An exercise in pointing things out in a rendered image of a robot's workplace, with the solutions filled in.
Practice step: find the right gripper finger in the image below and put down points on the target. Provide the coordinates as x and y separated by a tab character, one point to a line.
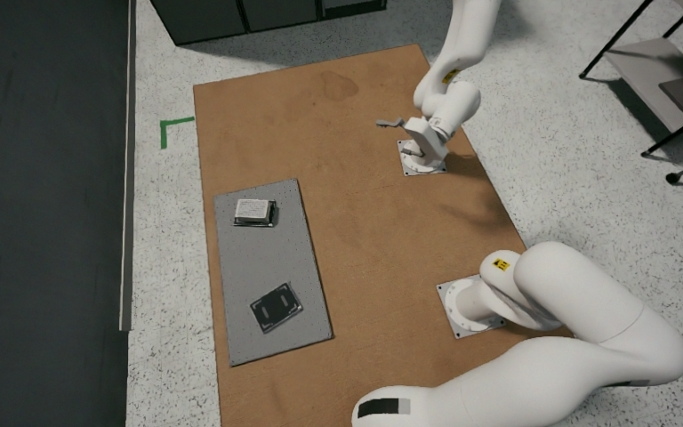
383	124
410	153

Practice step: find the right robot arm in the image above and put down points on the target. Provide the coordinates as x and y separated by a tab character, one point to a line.
474	24

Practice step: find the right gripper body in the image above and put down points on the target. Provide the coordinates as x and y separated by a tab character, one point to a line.
427	138

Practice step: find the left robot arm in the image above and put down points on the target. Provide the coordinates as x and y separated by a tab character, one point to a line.
541	381

